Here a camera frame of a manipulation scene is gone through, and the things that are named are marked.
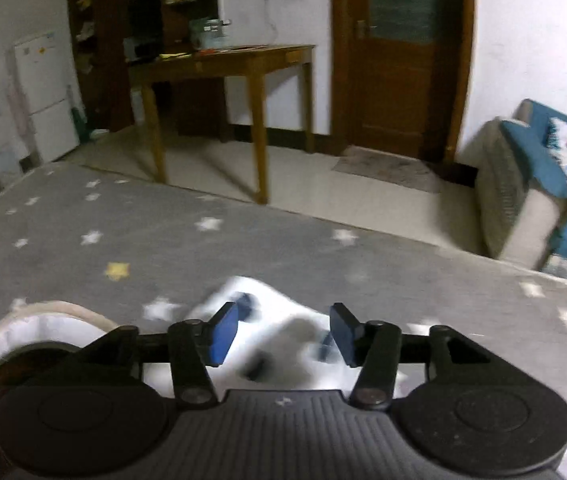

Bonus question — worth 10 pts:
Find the white polka dot garment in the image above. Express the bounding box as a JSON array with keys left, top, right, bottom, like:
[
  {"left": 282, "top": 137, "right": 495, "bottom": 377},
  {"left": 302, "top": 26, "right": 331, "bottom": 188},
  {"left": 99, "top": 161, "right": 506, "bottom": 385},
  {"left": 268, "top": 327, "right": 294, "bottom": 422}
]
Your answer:
[{"left": 144, "top": 275, "right": 414, "bottom": 396}]

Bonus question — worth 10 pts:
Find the round black induction cooktop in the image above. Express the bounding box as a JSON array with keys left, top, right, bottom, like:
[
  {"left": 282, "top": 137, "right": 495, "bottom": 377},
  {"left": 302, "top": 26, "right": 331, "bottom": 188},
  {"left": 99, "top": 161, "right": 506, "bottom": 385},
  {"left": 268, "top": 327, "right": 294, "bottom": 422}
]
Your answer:
[{"left": 0, "top": 300, "right": 119, "bottom": 411}]

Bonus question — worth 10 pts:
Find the wooden side table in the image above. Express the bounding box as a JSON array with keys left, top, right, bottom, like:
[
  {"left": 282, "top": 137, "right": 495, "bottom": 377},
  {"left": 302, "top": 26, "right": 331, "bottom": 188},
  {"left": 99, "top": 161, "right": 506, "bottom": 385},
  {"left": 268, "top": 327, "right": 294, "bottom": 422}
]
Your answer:
[{"left": 128, "top": 44, "right": 317, "bottom": 206}]

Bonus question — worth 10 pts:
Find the blue sofa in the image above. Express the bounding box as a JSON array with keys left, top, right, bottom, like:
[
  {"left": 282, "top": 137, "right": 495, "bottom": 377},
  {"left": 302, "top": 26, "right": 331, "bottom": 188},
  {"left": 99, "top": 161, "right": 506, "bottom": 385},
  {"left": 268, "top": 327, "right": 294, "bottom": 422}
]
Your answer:
[{"left": 478, "top": 99, "right": 567, "bottom": 291}]

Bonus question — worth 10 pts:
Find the grey star tablecloth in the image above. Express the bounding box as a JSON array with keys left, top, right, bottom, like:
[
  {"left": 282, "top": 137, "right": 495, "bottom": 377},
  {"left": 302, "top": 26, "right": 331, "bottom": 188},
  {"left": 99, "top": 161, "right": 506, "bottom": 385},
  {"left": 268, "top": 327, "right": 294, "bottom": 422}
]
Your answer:
[{"left": 0, "top": 162, "right": 567, "bottom": 480}]

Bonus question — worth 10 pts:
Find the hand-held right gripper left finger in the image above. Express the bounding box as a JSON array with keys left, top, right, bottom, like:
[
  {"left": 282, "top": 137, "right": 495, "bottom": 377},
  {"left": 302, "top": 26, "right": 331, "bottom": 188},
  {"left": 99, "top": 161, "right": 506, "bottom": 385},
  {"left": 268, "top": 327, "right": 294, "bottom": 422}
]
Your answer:
[{"left": 71, "top": 301, "right": 240, "bottom": 408}]

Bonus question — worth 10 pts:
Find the dark wooden shelf cabinet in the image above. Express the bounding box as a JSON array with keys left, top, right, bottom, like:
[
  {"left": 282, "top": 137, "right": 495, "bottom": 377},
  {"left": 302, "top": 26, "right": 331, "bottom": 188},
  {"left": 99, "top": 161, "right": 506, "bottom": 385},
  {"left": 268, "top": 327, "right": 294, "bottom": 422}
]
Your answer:
[{"left": 66, "top": 0, "right": 224, "bottom": 133}]

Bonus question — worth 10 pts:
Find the white power cable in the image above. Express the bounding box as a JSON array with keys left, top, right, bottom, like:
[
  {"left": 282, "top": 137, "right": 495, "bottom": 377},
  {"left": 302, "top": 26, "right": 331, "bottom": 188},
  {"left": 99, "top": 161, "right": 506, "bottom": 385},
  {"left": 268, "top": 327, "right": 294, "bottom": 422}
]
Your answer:
[{"left": 264, "top": 0, "right": 278, "bottom": 46}]

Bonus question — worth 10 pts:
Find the grey door mat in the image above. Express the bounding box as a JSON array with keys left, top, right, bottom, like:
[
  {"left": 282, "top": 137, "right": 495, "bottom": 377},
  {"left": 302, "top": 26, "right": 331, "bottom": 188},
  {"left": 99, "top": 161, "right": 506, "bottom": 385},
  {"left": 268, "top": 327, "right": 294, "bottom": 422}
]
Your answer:
[{"left": 332, "top": 147, "right": 444, "bottom": 193}]

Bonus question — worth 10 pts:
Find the white refrigerator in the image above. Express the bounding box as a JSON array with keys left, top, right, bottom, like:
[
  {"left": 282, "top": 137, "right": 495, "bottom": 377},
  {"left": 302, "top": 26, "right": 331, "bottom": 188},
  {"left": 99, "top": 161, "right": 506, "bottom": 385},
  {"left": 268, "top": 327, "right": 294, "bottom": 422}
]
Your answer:
[{"left": 12, "top": 30, "right": 82, "bottom": 166}]

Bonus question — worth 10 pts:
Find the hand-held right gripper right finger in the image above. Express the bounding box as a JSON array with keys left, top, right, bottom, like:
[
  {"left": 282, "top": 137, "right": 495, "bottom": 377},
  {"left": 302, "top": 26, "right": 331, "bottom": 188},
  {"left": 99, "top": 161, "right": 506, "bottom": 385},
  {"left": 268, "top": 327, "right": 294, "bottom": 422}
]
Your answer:
[{"left": 329, "top": 302, "right": 494, "bottom": 408}]

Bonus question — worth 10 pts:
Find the brown wooden door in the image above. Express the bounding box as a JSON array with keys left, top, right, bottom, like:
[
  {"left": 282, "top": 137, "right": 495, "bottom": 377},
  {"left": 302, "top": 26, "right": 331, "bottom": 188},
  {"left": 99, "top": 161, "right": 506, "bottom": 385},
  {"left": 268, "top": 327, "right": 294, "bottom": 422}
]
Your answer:
[{"left": 331, "top": 0, "right": 477, "bottom": 163}]

